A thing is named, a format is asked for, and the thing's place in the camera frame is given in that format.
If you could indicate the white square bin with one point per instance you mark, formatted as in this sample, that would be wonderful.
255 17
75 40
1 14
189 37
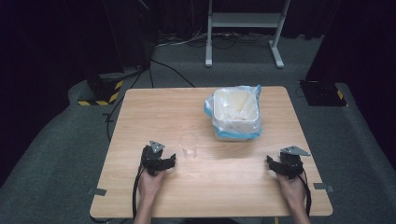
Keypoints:
235 123

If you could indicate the person's right hand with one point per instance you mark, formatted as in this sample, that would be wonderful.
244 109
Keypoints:
292 190

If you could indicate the white metal stand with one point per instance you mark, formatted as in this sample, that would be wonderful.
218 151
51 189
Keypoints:
245 19

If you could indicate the white tray in blue bag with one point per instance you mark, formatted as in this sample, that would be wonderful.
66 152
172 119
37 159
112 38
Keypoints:
209 107

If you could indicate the dark curtain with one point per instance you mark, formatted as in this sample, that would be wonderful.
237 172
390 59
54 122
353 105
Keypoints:
62 40
358 46

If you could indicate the clear plastic cup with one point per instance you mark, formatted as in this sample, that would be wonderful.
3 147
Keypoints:
188 146

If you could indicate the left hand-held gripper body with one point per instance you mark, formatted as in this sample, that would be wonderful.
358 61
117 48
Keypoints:
151 158

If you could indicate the black yellow striped stand base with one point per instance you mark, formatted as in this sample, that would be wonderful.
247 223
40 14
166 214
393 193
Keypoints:
104 90

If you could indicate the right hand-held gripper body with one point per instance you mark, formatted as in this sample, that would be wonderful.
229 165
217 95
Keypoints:
291 163

